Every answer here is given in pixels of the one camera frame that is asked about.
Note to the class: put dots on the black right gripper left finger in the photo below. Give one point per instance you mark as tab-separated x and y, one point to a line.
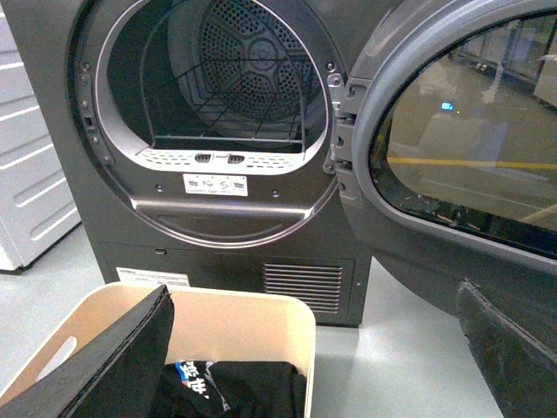
114	375

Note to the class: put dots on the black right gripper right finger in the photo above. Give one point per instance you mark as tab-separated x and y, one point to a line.
514	351

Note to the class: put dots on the cream plastic laundry hamper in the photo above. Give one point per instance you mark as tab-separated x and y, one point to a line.
209	325

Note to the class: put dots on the black printed t-shirt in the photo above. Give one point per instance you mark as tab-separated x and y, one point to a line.
230	389

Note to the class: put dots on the white appliance beside dryer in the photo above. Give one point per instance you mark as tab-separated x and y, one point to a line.
37	208

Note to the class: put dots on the dryer round glass door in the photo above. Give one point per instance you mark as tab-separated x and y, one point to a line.
450	163

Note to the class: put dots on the dark grey tumble dryer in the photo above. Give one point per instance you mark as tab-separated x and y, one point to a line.
198	138

